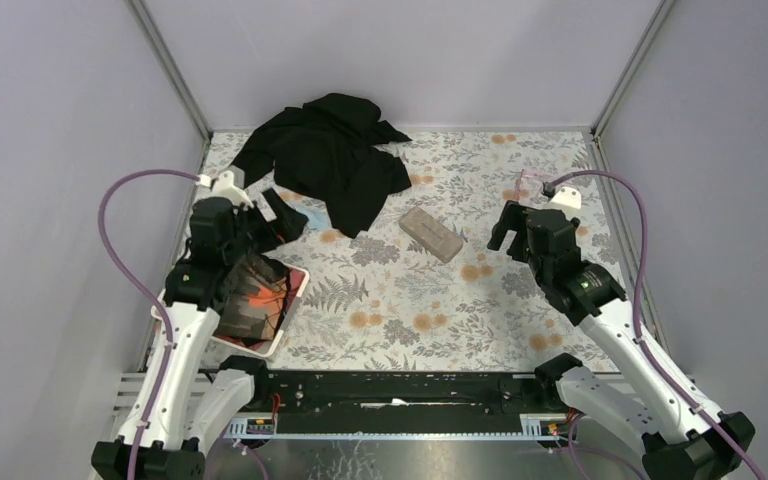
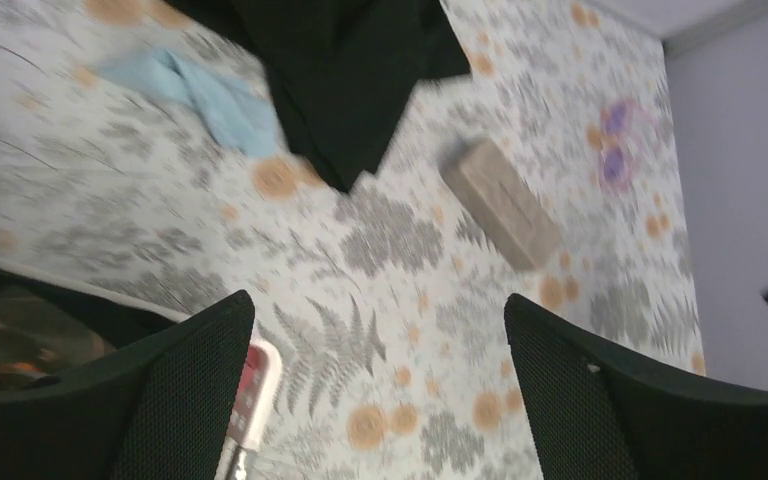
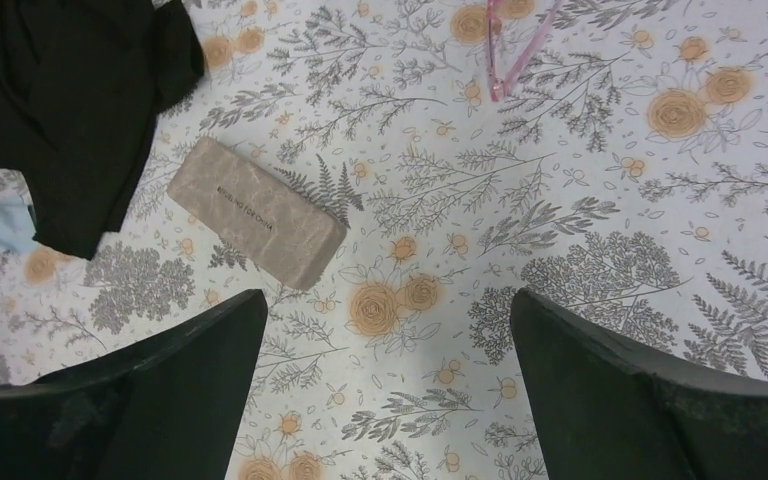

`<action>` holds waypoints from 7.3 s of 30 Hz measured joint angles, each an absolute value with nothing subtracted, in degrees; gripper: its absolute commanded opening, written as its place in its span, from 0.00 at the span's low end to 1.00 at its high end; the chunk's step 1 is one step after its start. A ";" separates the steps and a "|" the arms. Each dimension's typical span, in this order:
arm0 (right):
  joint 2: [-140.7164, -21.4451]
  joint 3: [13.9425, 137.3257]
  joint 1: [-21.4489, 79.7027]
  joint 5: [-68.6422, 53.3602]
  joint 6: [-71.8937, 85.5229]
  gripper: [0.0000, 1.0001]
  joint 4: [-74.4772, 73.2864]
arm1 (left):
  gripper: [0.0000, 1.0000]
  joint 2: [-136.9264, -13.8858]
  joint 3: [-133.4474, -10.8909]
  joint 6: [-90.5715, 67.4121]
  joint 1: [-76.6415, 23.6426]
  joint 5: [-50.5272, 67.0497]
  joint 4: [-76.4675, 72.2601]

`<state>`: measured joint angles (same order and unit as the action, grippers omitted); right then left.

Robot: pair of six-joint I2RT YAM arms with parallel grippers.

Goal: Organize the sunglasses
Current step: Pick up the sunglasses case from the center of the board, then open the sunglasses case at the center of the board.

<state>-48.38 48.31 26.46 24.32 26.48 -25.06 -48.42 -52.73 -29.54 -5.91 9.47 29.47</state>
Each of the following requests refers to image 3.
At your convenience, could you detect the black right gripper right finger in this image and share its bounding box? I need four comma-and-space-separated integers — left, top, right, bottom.
510, 289, 768, 479

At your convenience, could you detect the black garment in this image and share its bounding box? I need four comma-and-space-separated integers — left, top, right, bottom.
0, 0, 205, 260

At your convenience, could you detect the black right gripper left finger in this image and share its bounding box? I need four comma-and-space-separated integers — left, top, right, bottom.
0, 290, 268, 479

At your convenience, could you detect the light blue cleaning cloth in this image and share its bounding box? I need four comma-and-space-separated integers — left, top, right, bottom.
0, 201, 38, 254

